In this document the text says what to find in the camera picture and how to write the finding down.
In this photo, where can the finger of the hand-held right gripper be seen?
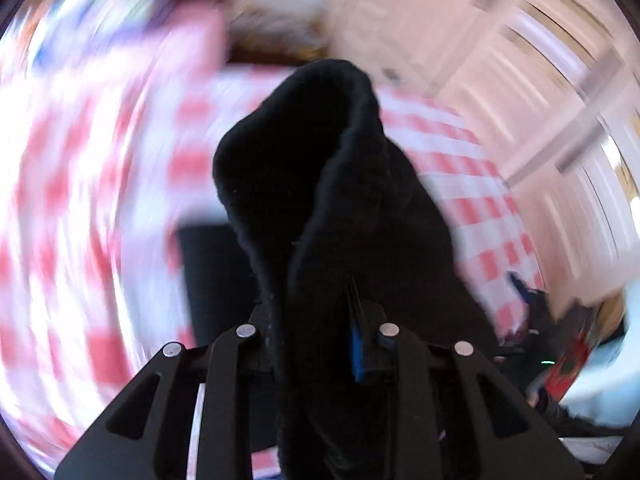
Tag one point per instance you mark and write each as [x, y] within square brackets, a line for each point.
[519, 287]

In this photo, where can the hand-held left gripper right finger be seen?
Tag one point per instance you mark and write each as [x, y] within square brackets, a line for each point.
[356, 355]

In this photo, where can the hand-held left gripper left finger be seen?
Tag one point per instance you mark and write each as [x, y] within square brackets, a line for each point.
[235, 360]

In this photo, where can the black pants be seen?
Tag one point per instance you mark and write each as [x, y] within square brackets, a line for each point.
[330, 200]

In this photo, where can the pink checked bed sheet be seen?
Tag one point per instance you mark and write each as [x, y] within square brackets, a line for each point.
[90, 200]

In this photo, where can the light wooden wardrobe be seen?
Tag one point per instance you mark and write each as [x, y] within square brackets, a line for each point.
[550, 60]

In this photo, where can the cluttered bedside table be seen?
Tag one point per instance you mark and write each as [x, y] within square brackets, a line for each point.
[275, 25]

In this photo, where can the folded purple printed blanket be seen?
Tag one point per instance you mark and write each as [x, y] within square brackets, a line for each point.
[95, 5]

